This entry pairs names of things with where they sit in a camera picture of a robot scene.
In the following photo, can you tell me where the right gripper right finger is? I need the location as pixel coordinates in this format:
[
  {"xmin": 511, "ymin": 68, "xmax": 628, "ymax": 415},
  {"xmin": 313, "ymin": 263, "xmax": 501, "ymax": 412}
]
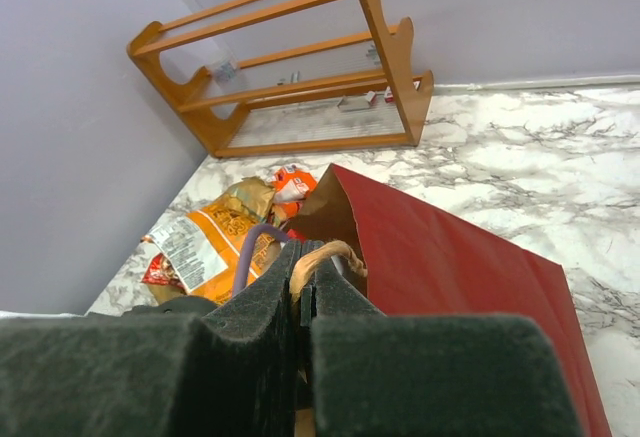
[{"xmin": 298, "ymin": 241, "xmax": 583, "ymax": 436}]

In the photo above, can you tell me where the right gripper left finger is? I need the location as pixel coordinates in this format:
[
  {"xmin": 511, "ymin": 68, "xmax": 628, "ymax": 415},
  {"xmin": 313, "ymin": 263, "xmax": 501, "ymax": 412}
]
[{"xmin": 1, "ymin": 241, "xmax": 302, "ymax": 436}]

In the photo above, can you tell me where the red brown paper bag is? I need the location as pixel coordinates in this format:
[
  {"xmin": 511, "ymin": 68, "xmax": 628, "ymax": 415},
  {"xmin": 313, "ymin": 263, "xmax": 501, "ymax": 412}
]
[{"xmin": 289, "ymin": 164, "xmax": 611, "ymax": 436}]

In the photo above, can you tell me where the red pretzel snack bag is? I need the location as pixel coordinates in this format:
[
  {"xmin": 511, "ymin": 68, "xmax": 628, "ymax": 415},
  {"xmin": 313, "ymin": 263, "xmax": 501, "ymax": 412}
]
[{"xmin": 142, "ymin": 253, "xmax": 184, "ymax": 290}]

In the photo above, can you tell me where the yellow Werther's candy bag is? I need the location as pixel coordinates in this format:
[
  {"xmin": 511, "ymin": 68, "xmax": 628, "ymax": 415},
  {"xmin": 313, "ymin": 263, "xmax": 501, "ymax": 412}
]
[{"xmin": 142, "ymin": 204, "xmax": 259, "ymax": 305}]

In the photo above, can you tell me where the gold teal chips bag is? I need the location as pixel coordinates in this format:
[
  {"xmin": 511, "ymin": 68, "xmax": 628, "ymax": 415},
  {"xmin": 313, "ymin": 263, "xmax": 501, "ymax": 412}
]
[{"xmin": 214, "ymin": 177, "xmax": 276, "ymax": 223}]

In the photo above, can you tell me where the orange white snack packet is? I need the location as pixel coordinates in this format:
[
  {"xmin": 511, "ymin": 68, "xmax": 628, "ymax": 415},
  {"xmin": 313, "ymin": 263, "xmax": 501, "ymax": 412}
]
[{"xmin": 270, "ymin": 164, "xmax": 317, "ymax": 204}]

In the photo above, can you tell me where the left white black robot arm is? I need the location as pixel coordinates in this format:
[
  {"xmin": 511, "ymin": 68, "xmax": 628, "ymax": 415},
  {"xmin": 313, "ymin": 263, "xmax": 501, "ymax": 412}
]
[{"xmin": 122, "ymin": 296, "xmax": 218, "ymax": 317}]

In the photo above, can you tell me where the small patterned cup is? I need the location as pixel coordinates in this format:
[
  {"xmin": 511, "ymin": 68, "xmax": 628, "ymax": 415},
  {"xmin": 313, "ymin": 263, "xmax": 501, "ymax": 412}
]
[{"xmin": 209, "ymin": 59, "xmax": 238, "ymax": 83}]

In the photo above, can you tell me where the orange wooden rack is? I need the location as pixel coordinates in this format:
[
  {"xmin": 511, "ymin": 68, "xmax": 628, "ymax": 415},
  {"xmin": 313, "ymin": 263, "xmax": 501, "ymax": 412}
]
[{"xmin": 127, "ymin": 0, "xmax": 434, "ymax": 158}]

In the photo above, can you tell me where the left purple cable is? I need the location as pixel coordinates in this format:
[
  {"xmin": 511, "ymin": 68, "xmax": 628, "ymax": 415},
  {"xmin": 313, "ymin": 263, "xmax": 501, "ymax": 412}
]
[{"xmin": 232, "ymin": 223, "xmax": 294, "ymax": 298}]

